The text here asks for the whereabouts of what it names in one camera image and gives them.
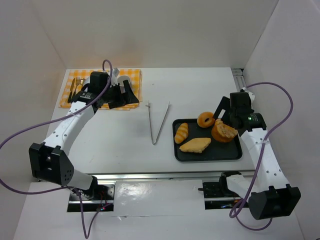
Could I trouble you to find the metal tongs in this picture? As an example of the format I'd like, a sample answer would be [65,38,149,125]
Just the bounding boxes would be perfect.
[145,101,171,146]

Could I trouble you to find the striped croissant bread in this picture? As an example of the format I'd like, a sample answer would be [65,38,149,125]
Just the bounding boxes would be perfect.
[174,122,189,144]

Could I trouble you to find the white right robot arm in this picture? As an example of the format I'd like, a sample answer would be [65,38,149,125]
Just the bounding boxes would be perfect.
[213,90,301,220]

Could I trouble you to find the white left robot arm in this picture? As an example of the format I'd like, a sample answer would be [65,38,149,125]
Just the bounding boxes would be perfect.
[28,71,139,199]

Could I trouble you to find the round crusty bread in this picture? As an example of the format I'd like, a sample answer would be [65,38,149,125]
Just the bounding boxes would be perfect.
[211,118,238,143]

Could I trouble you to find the yellow checkered cloth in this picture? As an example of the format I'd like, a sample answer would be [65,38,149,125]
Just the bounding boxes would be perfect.
[58,68,143,109]

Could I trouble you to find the glazed donut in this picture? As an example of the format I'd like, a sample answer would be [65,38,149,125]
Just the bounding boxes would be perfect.
[197,111,216,128]

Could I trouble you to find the black tray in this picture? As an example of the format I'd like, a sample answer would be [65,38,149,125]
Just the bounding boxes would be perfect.
[172,118,243,163]

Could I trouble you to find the dark handled fork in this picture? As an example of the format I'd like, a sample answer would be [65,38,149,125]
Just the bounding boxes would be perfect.
[70,77,81,103]

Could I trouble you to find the aluminium frame rail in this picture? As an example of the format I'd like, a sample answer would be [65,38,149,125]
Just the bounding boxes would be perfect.
[231,68,246,91]

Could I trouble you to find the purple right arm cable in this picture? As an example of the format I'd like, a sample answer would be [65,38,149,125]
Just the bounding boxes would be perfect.
[229,82,294,231]

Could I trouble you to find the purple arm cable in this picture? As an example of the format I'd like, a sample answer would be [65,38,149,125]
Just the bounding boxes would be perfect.
[0,59,113,240]
[229,82,294,231]

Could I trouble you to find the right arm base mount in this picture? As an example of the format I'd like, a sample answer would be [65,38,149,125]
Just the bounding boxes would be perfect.
[198,171,241,210]

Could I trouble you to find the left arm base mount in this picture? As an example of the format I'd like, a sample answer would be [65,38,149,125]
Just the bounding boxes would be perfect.
[67,183,116,213]

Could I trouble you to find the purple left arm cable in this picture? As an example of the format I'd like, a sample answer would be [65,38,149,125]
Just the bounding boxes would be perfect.
[0,59,113,240]

